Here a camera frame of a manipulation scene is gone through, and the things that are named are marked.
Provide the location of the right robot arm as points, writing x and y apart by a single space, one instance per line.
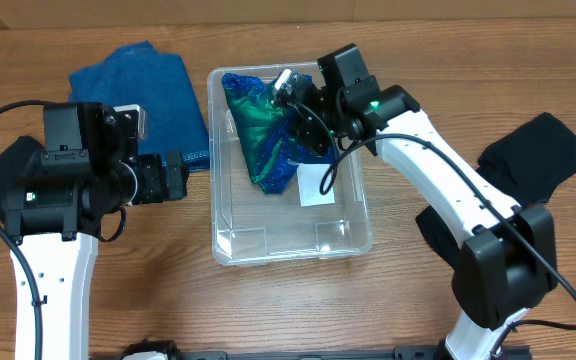
506 252

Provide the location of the black cloth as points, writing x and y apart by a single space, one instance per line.
532 161
438 236
16 161

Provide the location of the sparkly blue green garment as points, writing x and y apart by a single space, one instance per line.
271 153

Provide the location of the clear plastic storage bin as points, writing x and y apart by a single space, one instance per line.
251 228

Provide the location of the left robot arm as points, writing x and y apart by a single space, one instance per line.
90 167

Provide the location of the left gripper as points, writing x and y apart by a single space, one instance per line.
174 175

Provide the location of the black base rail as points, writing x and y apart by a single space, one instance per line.
168 350

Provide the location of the white label in bin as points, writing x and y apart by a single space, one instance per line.
309 178

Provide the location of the folded blue denim jeans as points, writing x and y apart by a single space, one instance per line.
158 82

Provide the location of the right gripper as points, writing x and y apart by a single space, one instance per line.
311 126

